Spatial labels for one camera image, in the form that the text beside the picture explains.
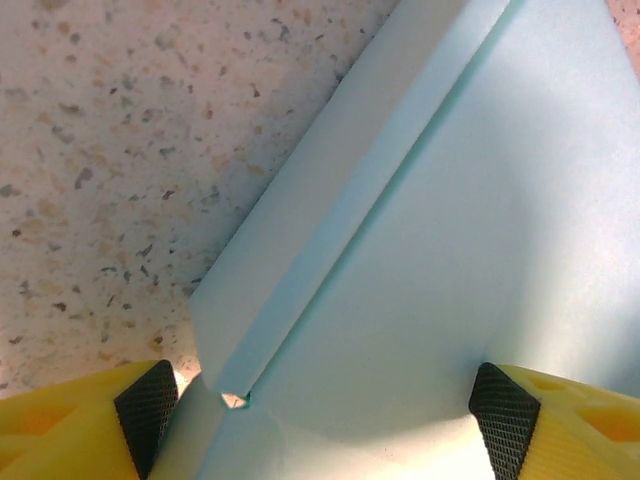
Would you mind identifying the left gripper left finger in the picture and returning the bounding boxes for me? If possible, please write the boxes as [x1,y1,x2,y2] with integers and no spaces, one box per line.
[0,358,180,480]

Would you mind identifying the light blue paper box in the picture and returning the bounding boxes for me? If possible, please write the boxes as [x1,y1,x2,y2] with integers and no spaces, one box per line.
[189,0,640,480]

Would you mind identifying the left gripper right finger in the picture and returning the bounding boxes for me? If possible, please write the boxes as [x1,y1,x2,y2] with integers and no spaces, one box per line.
[468,362,640,480]

